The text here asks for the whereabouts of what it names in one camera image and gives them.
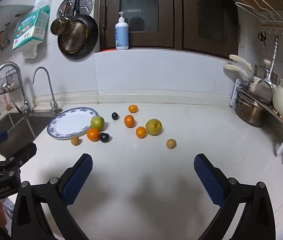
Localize blue lotion pump bottle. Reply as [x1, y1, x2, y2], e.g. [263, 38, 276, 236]
[115, 12, 129, 50]

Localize blue white porcelain plate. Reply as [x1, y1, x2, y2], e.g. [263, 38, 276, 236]
[47, 107, 98, 139]

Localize steel cooking pot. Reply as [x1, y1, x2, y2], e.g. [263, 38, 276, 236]
[235, 92, 267, 128]

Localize round metal steamer rack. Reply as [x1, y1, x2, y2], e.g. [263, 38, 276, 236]
[56, 0, 93, 18]

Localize black frying pan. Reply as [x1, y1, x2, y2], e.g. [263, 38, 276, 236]
[57, 13, 99, 61]

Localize black scissors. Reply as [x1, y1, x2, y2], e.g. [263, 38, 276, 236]
[257, 30, 267, 50]

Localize small orange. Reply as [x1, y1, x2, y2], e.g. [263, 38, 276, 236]
[136, 126, 147, 139]
[129, 105, 138, 113]

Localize slim gooseneck faucet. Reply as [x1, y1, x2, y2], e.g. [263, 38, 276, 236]
[32, 66, 63, 116]

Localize brown longan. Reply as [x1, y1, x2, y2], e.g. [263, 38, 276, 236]
[71, 137, 80, 146]
[166, 139, 177, 149]

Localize stainless steel sink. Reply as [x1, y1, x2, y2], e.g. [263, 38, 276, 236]
[0, 112, 55, 158]

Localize black wire basket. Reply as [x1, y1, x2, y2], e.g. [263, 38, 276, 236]
[0, 69, 20, 95]

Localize metal dish rack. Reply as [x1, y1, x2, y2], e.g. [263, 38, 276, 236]
[230, 79, 283, 156]

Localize yellow green pear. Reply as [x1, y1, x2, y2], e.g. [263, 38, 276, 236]
[146, 119, 163, 136]

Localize white wire hanger rack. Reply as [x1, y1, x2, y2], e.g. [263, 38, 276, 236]
[235, 0, 283, 35]

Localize lower cream knife handle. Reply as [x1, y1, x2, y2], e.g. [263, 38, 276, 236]
[224, 64, 249, 80]

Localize green tissue box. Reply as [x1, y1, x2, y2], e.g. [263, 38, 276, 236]
[12, 4, 50, 52]

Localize brass ladle cup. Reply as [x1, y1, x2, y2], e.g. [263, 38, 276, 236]
[50, 17, 71, 36]

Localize large orange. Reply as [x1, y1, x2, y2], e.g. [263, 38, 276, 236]
[86, 128, 100, 141]

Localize brass perforated strainer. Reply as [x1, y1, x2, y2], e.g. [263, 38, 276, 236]
[58, 21, 88, 55]

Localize dark wooden window frame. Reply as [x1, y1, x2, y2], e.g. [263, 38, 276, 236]
[99, 0, 239, 58]

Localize large chrome pull faucet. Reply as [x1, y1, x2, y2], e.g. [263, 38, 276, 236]
[0, 61, 34, 115]

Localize upper cream knife handle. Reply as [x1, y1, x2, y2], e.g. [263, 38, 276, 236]
[229, 54, 253, 72]

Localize dark plum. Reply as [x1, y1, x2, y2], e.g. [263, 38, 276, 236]
[112, 112, 119, 120]
[99, 132, 110, 143]

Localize cream knife handle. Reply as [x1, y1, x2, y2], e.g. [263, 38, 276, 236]
[224, 64, 249, 80]
[229, 54, 253, 72]

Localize green apple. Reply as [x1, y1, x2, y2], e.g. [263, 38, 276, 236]
[91, 115, 105, 132]

